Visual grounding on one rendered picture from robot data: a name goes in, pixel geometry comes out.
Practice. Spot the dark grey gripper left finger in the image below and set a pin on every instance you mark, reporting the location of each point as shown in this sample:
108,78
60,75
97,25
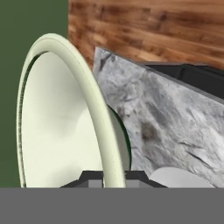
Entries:
90,178

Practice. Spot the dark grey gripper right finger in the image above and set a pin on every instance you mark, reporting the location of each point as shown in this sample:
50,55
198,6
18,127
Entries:
137,178

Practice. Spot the pale green bowl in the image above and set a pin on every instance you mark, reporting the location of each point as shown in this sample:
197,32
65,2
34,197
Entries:
58,122

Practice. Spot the white plate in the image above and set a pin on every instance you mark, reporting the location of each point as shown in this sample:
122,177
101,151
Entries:
178,178

